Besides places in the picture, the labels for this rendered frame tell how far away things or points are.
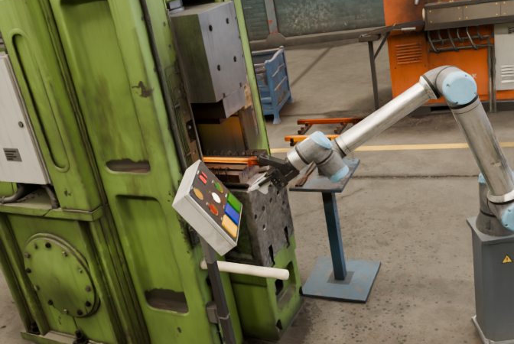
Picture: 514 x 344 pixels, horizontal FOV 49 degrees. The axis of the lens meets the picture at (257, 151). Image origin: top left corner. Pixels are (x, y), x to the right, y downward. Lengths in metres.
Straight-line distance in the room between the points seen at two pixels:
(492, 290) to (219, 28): 1.73
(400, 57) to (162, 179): 3.88
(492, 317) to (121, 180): 1.86
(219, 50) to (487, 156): 1.22
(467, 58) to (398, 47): 0.67
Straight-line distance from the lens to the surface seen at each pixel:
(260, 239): 2.84
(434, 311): 3.30
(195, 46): 2.54
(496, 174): 2.46
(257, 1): 10.67
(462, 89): 2.27
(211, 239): 2.18
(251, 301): 3.10
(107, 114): 2.70
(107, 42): 2.57
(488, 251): 2.80
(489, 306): 2.97
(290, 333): 3.24
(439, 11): 5.73
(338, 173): 2.30
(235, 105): 2.70
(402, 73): 6.05
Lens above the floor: 2.03
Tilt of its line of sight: 21 degrees down
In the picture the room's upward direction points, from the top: 11 degrees counter-clockwise
